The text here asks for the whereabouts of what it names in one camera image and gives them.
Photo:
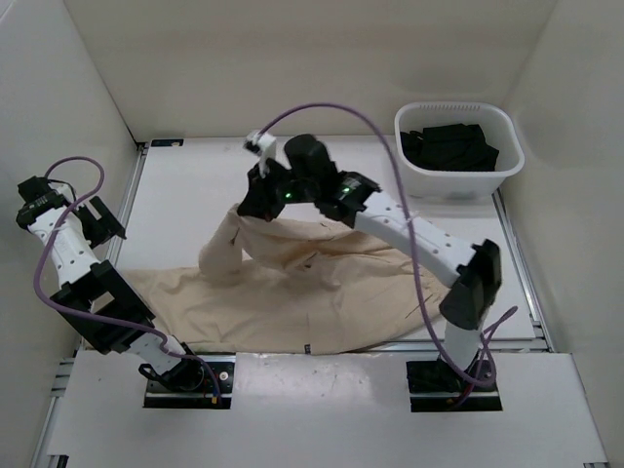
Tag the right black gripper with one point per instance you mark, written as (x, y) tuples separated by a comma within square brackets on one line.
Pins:
[(258, 203)]

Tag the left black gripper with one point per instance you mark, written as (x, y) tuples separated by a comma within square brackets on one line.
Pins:
[(105, 228)]

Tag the beige trousers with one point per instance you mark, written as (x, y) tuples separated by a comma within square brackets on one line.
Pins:
[(289, 286)]

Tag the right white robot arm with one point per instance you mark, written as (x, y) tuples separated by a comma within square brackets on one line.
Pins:
[(471, 272)]

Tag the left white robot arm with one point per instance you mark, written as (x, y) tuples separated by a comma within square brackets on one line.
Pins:
[(93, 297)]

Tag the white plastic basket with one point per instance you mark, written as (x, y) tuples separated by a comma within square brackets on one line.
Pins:
[(498, 129)]

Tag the black folded garment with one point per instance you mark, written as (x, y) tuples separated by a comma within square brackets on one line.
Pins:
[(451, 148)]

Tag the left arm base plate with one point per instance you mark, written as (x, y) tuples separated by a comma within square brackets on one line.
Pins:
[(199, 394)]

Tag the right aluminium frame rail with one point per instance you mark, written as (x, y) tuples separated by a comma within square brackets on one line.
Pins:
[(531, 300)]

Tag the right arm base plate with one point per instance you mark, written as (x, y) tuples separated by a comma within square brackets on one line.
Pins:
[(435, 388)]

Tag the front aluminium rail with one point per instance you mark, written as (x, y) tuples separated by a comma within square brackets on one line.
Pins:
[(426, 347)]

